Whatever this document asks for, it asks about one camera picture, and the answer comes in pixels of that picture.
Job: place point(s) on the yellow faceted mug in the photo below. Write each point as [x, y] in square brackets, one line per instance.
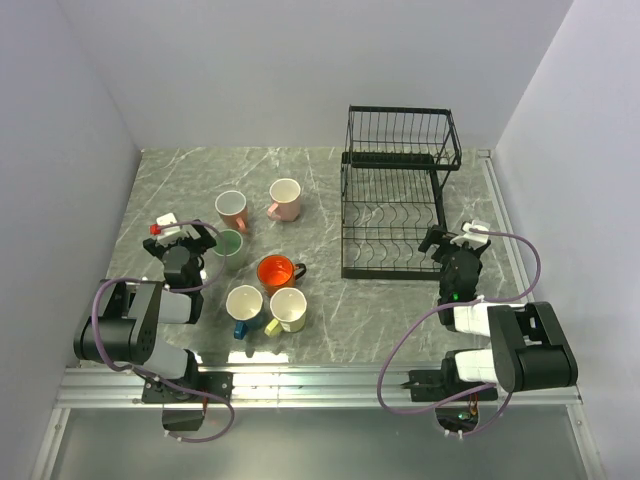
[288, 308]

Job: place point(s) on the salmon flower mug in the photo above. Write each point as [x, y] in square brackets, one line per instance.
[232, 208]

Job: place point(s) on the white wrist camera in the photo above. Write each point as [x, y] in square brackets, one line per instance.
[166, 230]
[474, 233]

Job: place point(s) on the pale green cup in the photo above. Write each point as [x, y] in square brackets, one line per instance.
[230, 250]

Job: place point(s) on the blue faceted mug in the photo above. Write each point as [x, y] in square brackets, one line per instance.
[245, 305]

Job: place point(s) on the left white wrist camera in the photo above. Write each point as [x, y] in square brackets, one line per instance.
[166, 230]

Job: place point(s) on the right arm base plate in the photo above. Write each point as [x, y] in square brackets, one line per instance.
[435, 385]

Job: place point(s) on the aluminium side rail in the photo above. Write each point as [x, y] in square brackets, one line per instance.
[512, 242]

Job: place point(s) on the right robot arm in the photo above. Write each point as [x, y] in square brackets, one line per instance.
[527, 350]

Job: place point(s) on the pink faceted mug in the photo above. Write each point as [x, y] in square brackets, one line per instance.
[285, 195]

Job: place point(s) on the black wire dish rack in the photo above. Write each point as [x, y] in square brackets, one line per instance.
[393, 171]

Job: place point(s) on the orange mug black handle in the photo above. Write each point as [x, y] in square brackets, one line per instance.
[275, 272]

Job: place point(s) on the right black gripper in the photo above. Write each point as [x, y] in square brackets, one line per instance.
[434, 235]

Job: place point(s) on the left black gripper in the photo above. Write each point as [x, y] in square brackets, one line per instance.
[201, 245]

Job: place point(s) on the aluminium front rail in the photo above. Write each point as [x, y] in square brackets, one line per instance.
[278, 386]

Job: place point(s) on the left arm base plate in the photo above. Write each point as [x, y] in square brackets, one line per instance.
[217, 383]

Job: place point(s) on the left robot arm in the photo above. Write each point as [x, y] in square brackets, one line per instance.
[120, 330]

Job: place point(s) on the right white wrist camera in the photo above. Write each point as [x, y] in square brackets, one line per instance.
[474, 233]

